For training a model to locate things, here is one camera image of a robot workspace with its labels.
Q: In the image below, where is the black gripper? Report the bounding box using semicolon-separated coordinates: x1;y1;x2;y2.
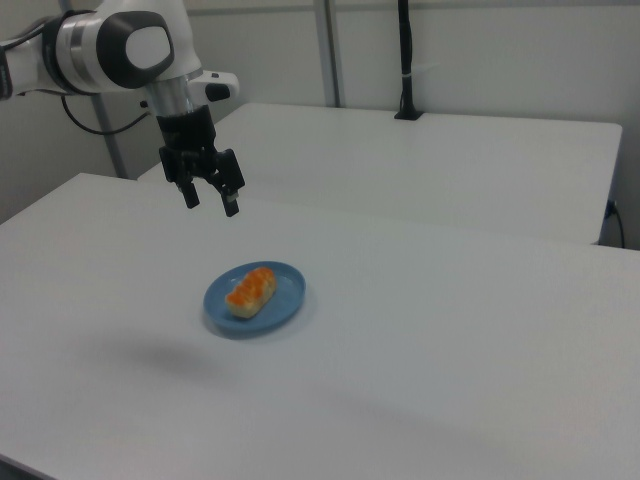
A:
155;104;246;218

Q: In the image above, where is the orange glazed bread roll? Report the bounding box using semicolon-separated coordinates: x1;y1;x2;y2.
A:
225;267;279;320

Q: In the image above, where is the blue oval plate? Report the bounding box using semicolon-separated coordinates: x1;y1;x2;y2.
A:
202;259;307;338

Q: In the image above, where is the grey metal frame post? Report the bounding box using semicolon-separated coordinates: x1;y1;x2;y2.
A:
316;0;348;108
91;93;126;180

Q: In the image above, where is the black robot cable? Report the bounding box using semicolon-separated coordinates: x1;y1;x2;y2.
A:
60;94;153;135

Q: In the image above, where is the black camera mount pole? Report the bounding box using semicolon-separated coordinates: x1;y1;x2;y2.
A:
393;0;424;121

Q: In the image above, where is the black wall cable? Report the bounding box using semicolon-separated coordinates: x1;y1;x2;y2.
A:
605;199;627;249

